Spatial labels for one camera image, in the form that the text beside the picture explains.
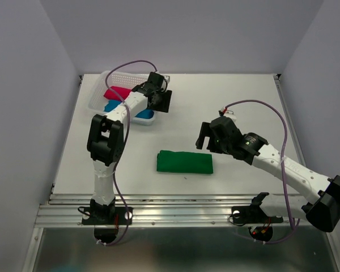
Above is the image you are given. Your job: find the white perforated plastic basket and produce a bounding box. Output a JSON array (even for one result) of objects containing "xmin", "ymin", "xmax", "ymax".
[{"xmin": 87, "ymin": 71, "xmax": 172, "ymax": 127}]

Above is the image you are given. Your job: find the green t shirt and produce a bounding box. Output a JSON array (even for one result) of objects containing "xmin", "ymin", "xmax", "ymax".
[{"xmin": 156, "ymin": 150, "xmax": 214, "ymax": 175}]

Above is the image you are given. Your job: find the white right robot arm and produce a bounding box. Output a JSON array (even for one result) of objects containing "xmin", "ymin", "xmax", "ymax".
[{"xmin": 195, "ymin": 116, "xmax": 340, "ymax": 232}]

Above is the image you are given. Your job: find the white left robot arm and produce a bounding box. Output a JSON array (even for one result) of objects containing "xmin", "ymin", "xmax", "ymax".
[{"xmin": 86, "ymin": 72, "xmax": 172, "ymax": 223}]

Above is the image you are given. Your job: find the rolled blue t shirt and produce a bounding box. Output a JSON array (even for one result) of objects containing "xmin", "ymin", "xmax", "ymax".
[{"xmin": 103, "ymin": 99, "xmax": 155, "ymax": 120}]

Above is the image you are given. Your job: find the rolled red t shirt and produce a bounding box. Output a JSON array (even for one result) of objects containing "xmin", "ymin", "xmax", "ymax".
[{"xmin": 103, "ymin": 86, "xmax": 131, "ymax": 101}]

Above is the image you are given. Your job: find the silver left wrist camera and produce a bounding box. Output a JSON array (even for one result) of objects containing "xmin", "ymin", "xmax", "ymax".
[{"xmin": 163, "ymin": 75, "xmax": 170, "ymax": 83}]

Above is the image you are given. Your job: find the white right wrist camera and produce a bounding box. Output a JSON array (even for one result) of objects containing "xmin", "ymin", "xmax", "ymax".
[{"xmin": 218, "ymin": 107, "xmax": 237, "ymax": 122}]

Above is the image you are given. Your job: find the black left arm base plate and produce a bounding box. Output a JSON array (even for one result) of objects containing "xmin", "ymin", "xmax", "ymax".
[{"xmin": 78, "ymin": 206, "xmax": 133, "ymax": 226}]

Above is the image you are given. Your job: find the aluminium frame rail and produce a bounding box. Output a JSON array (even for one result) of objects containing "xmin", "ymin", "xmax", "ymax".
[{"xmin": 33, "ymin": 194, "xmax": 335, "ymax": 227}]

